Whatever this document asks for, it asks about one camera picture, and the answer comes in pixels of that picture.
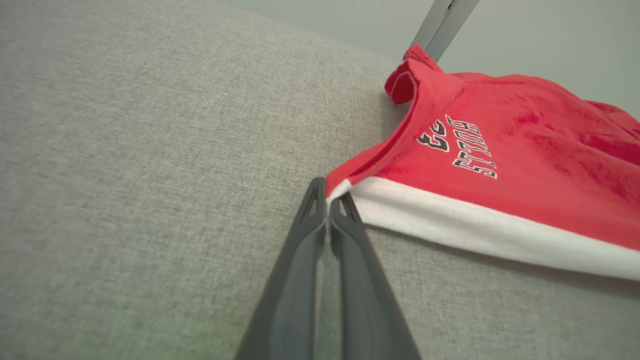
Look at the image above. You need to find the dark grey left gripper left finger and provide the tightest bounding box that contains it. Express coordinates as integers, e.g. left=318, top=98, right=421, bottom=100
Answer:
left=235, top=177, right=329, bottom=360

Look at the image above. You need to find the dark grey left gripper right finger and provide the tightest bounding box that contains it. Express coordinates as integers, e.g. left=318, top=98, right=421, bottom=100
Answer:
left=329, top=192, right=422, bottom=360

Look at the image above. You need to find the grey fabric sofa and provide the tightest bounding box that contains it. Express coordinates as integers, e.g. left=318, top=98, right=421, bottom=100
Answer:
left=0, top=0, right=640, bottom=360

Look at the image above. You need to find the red basketball shorts white trim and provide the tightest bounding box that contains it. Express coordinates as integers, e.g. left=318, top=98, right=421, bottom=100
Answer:
left=325, top=44, right=640, bottom=282

